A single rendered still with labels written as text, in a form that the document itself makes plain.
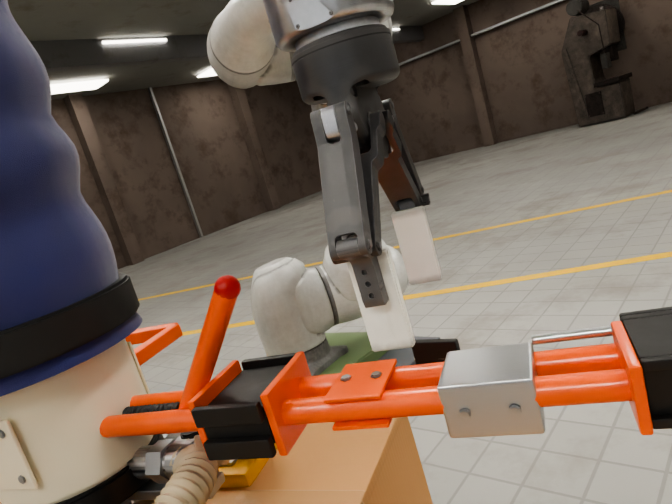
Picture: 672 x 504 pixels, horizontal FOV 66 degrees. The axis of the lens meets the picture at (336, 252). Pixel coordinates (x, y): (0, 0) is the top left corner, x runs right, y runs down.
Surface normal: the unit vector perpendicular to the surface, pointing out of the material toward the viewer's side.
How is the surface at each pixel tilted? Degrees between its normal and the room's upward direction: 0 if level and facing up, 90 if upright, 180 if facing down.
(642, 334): 0
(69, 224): 75
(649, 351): 0
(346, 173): 63
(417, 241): 90
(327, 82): 90
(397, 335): 90
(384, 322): 90
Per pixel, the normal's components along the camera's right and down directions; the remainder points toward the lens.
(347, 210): -0.41, -0.17
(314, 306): 0.28, 0.08
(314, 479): -0.28, -0.94
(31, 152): 0.78, -0.24
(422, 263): -0.32, 0.28
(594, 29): -0.70, 0.34
